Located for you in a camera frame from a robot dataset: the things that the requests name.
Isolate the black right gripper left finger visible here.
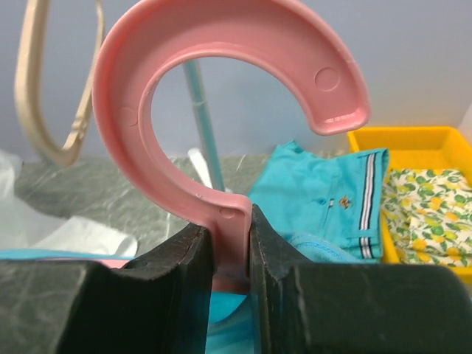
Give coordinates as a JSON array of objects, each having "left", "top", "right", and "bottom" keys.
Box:
[{"left": 1, "top": 224, "right": 214, "bottom": 353}]

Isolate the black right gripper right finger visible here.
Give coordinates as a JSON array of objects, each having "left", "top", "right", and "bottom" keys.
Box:
[{"left": 249, "top": 207, "right": 471, "bottom": 353}]

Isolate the light blue t shirt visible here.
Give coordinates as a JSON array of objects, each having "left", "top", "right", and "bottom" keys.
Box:
[{"left": 0, "top": 230, "right": 366, "bottom": 354}]

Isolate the pink plastic hanger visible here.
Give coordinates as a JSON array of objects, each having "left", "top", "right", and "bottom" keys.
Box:
[{"left": 91, "top": 0, "right": 372, "bottom": 294}]

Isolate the folded teal polo shirt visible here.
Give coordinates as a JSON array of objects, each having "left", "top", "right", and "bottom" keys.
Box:
[{"left": 249, "top": 141, "right": 389, "bottom": 262}]

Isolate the white flower print shirt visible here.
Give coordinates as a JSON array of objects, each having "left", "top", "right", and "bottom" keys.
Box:
[{"left": 1, "top": 151, "right": 138, "bottom": 260}]

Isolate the beige hanger on right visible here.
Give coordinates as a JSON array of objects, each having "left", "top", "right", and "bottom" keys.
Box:
[{"left": 13, "top": 0, "right": 106, "bottom": 167}]

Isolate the lemon print folded cloth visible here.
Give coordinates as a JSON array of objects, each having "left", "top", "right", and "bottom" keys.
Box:
[{"left": 381, "top": 168, "right": 471, "bottom": 268}]

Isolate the yellow plastic tray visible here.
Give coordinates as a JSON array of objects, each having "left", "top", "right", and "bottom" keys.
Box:
[{"left": 348, "top": 126, "right": 471, "bottom": 284}]

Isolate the metal clothes rack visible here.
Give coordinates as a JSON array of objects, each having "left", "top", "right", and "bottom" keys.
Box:
[{"left": 183, "top": 60, "right": 232, "bottom": 192}]

